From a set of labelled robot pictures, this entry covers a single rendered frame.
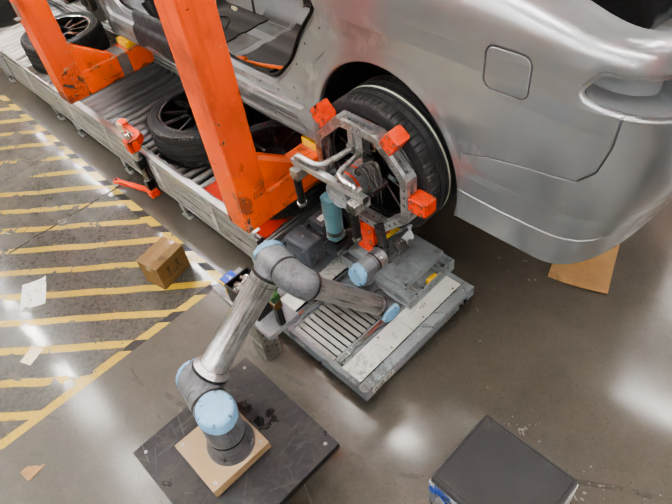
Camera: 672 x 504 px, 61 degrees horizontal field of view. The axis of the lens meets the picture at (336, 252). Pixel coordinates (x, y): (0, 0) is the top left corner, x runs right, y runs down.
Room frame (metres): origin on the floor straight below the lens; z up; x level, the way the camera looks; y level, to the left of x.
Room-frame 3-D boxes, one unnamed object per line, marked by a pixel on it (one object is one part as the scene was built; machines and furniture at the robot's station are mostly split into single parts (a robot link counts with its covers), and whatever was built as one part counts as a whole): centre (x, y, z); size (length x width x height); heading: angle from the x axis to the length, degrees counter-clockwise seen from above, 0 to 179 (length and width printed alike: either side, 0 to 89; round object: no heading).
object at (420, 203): (1.68, -0.38, 0.85); 0.09 x 0.08 x 0.07; 38
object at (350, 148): (1.93, -0.02, 1.03); 0.19 x 0.18 x 0.11; 128
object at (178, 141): (3.28, 0.73, 0.39); 0.66 x 0.66 x 0.24
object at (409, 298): (2.03, -0.31, 0.13); 0.50 x 0.36 x 0.10; 38
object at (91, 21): (4.83, 1.95, 0.39); 0.66 x 0.66 x 0.24
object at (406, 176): (1.93, -0.18, 0.85); 0.54 x 0.07 x 0.54; 38
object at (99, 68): (3.86, 1.31, 0.69); 0.52 x 0.17 x 0.35; 128
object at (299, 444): (1.05, 0.53, 0.15); 0.60 x 0.60 x 0.30; 38
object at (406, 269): (2.03, -0.31, 0.32); 0.40 x 0.30 x 0.28; 38
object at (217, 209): (3.14, 1.13, 0.28); 2.47 x 0.09 x 0.22; 38
